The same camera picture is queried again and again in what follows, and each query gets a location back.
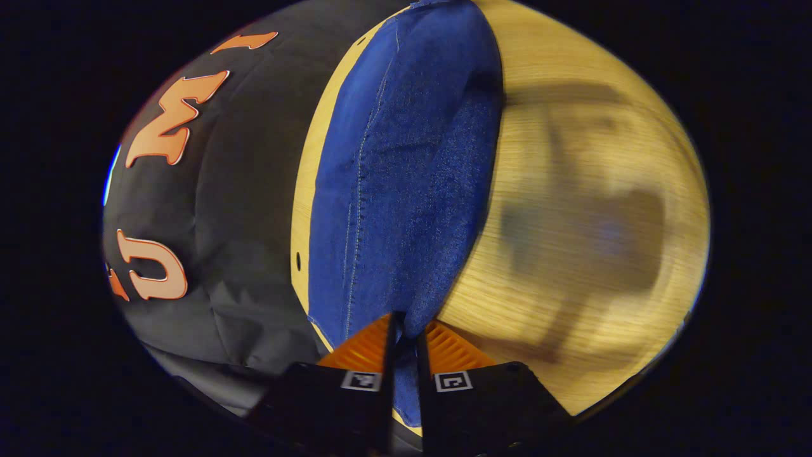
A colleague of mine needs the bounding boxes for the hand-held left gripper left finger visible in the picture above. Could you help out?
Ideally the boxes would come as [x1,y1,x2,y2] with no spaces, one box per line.
[246,311,407,456]

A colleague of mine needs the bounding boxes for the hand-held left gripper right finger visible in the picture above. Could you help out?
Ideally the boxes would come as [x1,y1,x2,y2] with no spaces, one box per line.
[414,319,573,456]

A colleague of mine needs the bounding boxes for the blue jeans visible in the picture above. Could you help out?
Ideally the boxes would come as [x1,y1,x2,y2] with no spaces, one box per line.
[306,0,506,427]

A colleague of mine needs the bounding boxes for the black backdrop cloth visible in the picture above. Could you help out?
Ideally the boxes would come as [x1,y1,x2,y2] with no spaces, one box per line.
[101,0,407,376]

